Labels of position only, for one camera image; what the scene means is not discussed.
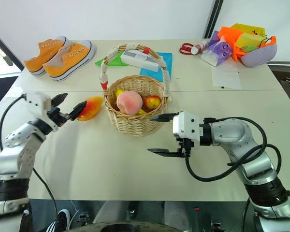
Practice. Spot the yellow plastic box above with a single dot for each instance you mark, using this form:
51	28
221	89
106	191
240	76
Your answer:
247	27

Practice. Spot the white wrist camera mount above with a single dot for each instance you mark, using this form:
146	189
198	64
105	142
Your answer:
38	102
187	125

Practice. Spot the orange canvas sneaker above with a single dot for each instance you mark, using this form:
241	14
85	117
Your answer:
67	64
35	61

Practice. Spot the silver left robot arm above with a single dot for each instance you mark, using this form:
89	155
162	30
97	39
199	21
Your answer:
17	154

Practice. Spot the lavender plastic bowl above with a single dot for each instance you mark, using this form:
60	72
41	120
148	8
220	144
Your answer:
261	56

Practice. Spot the blue paper sheet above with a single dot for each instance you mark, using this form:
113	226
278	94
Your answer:
166	61

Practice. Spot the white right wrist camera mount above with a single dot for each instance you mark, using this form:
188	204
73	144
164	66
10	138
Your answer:
187	125

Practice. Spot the yellow cloth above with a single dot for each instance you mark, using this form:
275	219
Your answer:
250	39

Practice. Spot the white tube with red print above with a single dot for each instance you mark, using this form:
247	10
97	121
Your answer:
200	47

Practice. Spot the dark slanted door frame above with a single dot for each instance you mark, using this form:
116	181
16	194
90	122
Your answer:
4	49

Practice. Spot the white paper sheet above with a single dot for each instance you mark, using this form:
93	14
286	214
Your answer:
226	76

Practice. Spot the black white striped shoe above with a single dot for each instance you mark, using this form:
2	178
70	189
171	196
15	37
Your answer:
61	221

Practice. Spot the long white box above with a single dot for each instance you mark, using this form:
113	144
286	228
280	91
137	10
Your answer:
141	60

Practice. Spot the red scissors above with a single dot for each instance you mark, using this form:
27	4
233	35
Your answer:
184	49

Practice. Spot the green paper sheet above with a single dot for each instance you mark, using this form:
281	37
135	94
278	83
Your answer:
113	61

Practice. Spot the green round object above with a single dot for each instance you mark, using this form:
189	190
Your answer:
249	48

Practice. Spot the red yellow mango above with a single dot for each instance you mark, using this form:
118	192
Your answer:
91	108

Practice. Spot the pink peach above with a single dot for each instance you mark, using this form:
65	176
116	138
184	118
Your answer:
129	102

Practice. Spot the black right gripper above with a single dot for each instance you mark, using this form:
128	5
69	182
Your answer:
186	146

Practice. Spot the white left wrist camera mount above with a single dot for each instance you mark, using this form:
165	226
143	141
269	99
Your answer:
38	102

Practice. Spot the yellow banana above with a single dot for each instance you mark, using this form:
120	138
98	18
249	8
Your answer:
119	92

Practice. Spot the red yellow apple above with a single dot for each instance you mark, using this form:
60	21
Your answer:
152	102

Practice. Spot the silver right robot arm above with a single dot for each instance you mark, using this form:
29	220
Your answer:
241	137

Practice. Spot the purple plastic bag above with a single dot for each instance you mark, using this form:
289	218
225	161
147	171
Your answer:
220	52

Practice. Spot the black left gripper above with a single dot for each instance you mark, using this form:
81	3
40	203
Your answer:
58	116

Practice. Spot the dark brown cabinet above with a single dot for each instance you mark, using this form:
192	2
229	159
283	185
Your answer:
288	82

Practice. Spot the black window frame post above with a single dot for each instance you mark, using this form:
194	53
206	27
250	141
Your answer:
213	17

